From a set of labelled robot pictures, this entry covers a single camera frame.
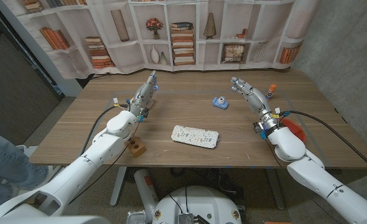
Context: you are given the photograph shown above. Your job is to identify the orange capped glue stick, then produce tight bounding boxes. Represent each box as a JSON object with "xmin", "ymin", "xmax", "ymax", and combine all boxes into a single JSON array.
[{"xmin": 265, "ymin": 83, "xmax": 277, "ymax": 101}]

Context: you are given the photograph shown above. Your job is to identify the white stool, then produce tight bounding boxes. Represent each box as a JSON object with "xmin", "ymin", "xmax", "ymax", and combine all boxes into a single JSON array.
[{"xmin": 11, "ymin": 144, "xmax": 65, "ymax": 200}]

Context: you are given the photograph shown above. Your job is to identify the silver foil tray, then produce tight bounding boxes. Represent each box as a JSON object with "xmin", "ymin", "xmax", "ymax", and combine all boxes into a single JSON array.
[{"xmin": 126, "ymin": 210, "xmax": 147, "ymax": 224}]

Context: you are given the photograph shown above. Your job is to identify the blue toy camera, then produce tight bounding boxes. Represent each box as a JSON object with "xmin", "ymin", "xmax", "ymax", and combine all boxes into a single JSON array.
[{"xmin": 212, "ymin": 96, "xmax": 230, "ymax": 110}]

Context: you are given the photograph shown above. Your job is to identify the wooden brick with holes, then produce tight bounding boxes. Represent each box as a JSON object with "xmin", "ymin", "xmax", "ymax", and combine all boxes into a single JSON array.
[{"xmin": 124, "ymin": 136, "xmax": 147, "ymax": 159}]

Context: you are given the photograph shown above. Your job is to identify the white cylinder with orange label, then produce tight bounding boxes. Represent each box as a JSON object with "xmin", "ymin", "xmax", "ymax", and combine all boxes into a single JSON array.
[{"xmin": 133, "ymin": 168, "xmax": 160, "ymax": 218}]

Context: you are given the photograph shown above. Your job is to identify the white patterned pen bag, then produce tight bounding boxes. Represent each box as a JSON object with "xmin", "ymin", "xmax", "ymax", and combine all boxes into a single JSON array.
[{"xmin": 170, "ymin": 124, "xmax": 220, "ymax": 149}]

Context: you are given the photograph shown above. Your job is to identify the printed bookshelf backdrop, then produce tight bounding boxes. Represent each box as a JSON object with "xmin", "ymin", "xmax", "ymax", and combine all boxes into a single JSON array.
[{"xmin": 0, "ymin": 0, "xmax": 323, "ymax": 80}]

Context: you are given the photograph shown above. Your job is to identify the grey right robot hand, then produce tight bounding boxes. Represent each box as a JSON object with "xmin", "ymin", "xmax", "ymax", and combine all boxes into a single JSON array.
[{"xmin": 231, "ymin": 77, "xmax": 280, "ymax": 131}]

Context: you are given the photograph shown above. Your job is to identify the red bowl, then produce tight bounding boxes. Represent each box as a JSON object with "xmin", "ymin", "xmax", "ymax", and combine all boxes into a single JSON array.
[{"xmin": 279, "ymin": 117, "xmax": 307, "ymax": 143}]

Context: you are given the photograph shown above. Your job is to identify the person in blue jeans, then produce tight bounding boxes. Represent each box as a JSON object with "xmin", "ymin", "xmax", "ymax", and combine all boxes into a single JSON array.
[{"xmin": 0, "ymin": 126, "xmax": 49, "ymax": 212}]

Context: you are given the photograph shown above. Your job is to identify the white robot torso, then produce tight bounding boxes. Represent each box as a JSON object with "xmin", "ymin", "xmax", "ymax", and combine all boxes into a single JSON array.
[{"xmin": 151, "ymin": 185, "xmax": 243, "ymax": 224}]

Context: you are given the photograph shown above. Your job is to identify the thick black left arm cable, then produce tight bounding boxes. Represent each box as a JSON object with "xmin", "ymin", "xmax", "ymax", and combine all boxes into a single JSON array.
[{"xmin": 80, "ymin": 104, "xmax": 130, "ymax": 156}]

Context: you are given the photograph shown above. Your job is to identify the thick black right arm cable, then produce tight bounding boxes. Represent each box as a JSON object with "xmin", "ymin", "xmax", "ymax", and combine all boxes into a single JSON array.
[{"xmin": 279, "ymin": 110, "xmax": 367, "ymax": 177}]

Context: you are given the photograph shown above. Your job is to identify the grey finned module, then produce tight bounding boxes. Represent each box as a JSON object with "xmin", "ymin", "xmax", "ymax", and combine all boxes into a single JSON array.
[{"xmin": 179, "ymin": 213, "xmax": 194, "ymax": 224}]

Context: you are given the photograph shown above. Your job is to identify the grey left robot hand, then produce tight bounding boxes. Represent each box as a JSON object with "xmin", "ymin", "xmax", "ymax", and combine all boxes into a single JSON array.
[{"xmin": 128, "ymin": 70, "xmax": 159, "ymax": 118}]

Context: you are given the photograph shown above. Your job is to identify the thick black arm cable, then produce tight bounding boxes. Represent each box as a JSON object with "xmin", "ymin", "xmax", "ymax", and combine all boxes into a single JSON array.
[
  {"xmin": 80, "ymin": 104, "xmax": 130, "ymax": 156},
  {"xmin": 279, "ymin": 110, "xmax": 367, "ymax": 177}
]

